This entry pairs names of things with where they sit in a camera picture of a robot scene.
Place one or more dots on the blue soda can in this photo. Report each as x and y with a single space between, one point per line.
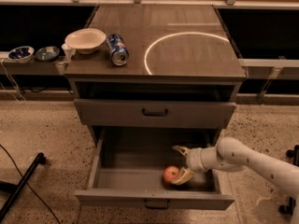
118 52

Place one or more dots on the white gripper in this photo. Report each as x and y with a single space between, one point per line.
194 160

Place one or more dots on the dark teal bowl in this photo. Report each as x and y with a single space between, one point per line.
47 54

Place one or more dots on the small white cup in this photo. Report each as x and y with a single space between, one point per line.
68 51

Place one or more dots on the black stand leg left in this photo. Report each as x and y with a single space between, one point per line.
14 190

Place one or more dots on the black drawer handle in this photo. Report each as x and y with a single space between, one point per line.
147 113
157 204

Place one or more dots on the red apple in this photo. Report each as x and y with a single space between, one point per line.
170 174

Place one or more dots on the black middle drawer handle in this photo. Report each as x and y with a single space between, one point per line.
157 204

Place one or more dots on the closed upper drawer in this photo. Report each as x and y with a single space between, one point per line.
209 115

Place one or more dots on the black upper drawer handle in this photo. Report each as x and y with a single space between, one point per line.
147 113

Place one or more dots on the grey drawer cabinet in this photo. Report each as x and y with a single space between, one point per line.
176 53

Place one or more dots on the large white bowl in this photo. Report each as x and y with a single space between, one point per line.
86 41

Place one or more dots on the open middle drawer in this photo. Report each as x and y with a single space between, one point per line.
128 168

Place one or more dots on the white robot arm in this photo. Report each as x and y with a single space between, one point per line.
229 155

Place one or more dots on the blue patterned bowl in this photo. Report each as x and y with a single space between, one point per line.
21 54

